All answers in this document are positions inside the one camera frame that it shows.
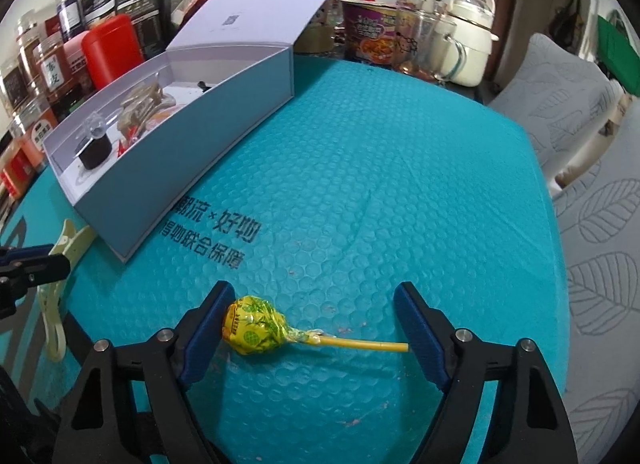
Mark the beige hair claw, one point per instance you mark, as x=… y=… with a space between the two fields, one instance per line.
x=137 y=106

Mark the row of spice jars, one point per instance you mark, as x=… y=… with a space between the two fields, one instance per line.
x=45 y=68

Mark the large grey leaf-cover chair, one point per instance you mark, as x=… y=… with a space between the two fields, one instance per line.
x=610 y=269

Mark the black round cup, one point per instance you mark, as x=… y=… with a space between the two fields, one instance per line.
x=95 y=156

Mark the red canister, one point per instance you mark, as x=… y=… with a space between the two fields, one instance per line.
x=110 y=48

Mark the glass mug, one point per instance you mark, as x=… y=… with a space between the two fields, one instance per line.
x=430 y=43

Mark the dark hanging handbag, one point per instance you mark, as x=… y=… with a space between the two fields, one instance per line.
x=565 y=18

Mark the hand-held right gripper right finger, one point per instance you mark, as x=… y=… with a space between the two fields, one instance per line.
x=425 y=339

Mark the teal bubble mailer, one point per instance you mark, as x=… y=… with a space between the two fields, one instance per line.
x=375 y=194

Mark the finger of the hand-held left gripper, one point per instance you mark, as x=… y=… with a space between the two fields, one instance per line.
x=30 y=253
x=45 y=269

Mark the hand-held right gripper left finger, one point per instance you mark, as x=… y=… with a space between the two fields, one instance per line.
x=202 y=344

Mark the instant noodle cup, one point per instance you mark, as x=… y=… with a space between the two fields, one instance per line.
x=375 y=28

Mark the clear hair clip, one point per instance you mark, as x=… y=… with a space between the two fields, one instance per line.
x=92 y=124

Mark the green tote bag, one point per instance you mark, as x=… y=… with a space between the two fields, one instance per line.
x=620 y=53

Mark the black hair claw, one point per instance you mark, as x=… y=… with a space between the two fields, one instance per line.
x=202 y=86

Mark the cream thermal kettle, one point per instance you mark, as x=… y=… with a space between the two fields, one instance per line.
x=477 y=43

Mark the small grey leaf-cover chair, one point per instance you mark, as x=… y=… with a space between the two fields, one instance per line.
x=550 y=83

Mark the white gift box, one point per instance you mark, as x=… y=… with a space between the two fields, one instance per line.
x=240 y=108

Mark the pale yellow hair claw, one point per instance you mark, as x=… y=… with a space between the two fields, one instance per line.
x=52 y=339

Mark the yellow lollipop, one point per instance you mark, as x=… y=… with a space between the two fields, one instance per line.
x=250 y=326

